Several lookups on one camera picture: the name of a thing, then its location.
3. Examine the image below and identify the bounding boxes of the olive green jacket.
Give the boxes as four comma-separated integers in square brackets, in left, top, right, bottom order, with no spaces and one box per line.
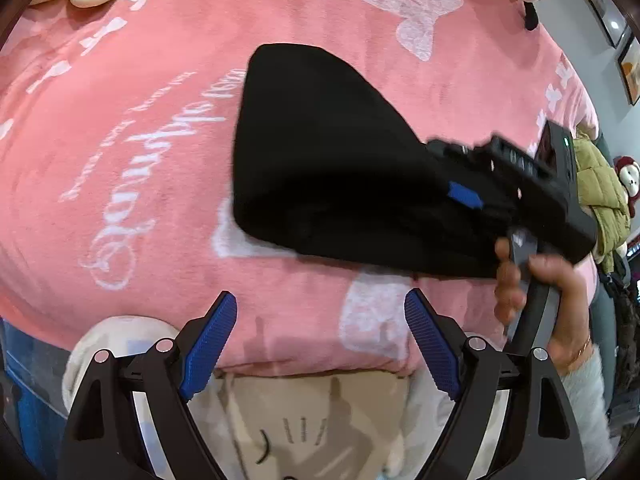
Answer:
[572,127,640,276]

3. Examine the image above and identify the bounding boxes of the framed picture with orange print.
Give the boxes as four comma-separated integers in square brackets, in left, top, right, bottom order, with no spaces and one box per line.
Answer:
[617,35,640,107]

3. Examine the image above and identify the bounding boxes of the person's right hand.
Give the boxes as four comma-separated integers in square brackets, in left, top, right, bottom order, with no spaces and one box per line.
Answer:
[494,237,594,376]

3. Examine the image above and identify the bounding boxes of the black pants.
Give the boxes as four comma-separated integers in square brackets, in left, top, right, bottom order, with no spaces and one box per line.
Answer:
[232,44,516,281]

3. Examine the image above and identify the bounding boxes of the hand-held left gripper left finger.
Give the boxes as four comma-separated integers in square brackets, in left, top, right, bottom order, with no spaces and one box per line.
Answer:
[59,290,238,480]

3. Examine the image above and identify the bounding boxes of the blue denim fabric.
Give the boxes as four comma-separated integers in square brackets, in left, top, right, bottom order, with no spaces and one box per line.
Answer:
[0,317,76,466]

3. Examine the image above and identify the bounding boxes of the person's right forearm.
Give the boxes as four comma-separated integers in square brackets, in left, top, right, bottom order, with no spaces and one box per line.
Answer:
[556,345,620,472]

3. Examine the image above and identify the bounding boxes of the gold bracelet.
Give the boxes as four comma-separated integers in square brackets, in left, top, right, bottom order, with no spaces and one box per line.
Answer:
[569,341,595,365]

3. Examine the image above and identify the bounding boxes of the pink bow-print blanket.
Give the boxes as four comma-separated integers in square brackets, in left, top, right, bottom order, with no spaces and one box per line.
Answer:
[0,0,601,377]

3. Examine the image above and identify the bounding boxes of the dark framed picture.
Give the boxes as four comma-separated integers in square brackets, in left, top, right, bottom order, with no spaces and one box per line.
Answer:
[567,0,631,49]

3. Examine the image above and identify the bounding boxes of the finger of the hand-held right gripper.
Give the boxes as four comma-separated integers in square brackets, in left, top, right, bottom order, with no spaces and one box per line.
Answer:
[446,181,522,227]
[425,136,496,163]

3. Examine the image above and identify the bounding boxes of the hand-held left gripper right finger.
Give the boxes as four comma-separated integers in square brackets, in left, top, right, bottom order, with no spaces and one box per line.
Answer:
[404,287,586,480]

